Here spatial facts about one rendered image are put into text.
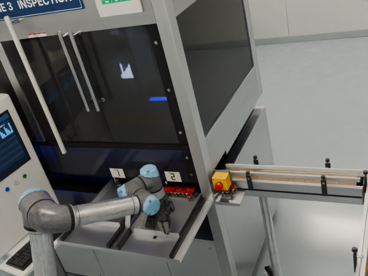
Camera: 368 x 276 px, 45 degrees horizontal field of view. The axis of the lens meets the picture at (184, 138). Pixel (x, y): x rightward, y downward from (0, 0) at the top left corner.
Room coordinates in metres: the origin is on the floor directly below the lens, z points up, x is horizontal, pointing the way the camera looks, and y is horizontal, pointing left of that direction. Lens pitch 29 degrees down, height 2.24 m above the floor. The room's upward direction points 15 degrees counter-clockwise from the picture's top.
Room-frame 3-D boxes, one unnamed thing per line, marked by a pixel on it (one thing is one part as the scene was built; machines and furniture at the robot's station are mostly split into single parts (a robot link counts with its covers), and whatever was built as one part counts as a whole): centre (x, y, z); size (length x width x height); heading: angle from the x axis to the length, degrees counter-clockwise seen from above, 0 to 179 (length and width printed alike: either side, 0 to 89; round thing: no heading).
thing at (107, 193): (1.97, 0.44, 0.90); 0.34 x 0.26 x 0.04; 149
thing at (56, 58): (2.16, 0.56, 1.51); 0.47 x 0.01 x 0.59; 59
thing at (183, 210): (1.78, 0.16, 0.90); 0.34 x 0.26 x 0.04; 150
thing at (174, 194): (1.87, 0.11, 0.90); 0.18 x 0.02 x 0.05; 60
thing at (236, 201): (1.80, -0.16, 0.87); 0.14 x 0.13 x 0.02; 149
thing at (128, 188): (1.55, 0.26, 1.21); 0.11 x 0.11 x 0.08; 28
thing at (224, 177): (1.77, -0.13, 1.00); 0.08 x 0.07 x 0.07; 149
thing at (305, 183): (1.74, -0.44, 0.92); 0.69 x 0.15 x 0.16; 59
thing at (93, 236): (1.82, 0.33, 0.87); 0.70 x 0.48 x 0.02; 59
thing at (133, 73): (1.93, 0.17, 1.51); 0.43 x 0.01 x 0.59; 59
